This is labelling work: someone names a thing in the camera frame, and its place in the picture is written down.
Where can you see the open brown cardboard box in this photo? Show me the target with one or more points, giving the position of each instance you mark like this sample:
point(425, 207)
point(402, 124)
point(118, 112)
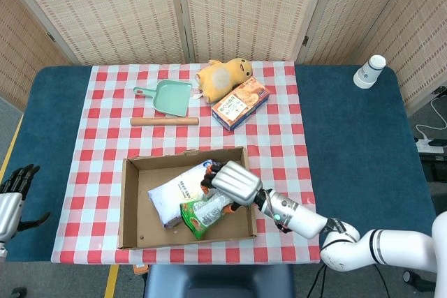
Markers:
point(146, 207)

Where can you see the dark blue table cover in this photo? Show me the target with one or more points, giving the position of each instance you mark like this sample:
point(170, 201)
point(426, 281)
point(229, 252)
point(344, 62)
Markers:
point(356, 144)

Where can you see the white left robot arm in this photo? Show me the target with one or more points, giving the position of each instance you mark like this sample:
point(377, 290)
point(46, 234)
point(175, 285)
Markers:
point(3, 249)

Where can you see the yellow plush toy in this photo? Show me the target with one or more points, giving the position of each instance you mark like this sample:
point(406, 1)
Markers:
point(218, 80)

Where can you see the white power strip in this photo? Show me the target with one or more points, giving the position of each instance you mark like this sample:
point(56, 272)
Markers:
point(429, 146)

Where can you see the white tissue pack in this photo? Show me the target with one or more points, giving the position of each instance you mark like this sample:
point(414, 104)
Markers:
point(174, 197)

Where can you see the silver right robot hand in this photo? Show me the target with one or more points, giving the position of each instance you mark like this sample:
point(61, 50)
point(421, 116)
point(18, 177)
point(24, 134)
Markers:
point(237, 181)

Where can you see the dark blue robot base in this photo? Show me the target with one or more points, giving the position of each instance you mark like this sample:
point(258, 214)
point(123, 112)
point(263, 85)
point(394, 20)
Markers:
point(216, 282)

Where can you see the wooden rolling pin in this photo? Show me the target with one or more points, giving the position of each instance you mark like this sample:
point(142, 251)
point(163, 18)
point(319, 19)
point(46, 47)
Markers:
point(164, 121)

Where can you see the black box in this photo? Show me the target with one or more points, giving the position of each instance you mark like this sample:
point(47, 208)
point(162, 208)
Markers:
point(434, 169)

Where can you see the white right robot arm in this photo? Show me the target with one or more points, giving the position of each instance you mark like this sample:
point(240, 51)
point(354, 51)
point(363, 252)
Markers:
point(314, 221)

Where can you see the mint green plastic dustpan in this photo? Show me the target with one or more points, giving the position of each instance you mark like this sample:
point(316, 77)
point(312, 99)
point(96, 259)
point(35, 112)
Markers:
point(171, 99)

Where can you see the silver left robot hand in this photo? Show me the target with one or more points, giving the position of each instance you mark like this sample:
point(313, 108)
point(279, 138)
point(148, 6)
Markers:
point(10, 207)

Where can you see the red white checkered tablecloth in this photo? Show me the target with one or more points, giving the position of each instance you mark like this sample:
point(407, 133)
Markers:
point(101, 158)

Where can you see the metal screen hinge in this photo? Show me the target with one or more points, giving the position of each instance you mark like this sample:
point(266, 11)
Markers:
point(305, 40)
point(51, 37)

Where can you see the small orange packet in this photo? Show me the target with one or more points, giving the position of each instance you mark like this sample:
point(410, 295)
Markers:
point(140, 269)

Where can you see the orange and blue cookie box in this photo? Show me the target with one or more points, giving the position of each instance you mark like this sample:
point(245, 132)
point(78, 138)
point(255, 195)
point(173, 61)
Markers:
point(241, 104)

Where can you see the woven folding screen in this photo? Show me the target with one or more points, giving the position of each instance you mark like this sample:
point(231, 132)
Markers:
point(115, 12)

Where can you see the green snack packet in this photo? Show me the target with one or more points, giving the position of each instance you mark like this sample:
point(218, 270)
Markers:
point(200, 219)

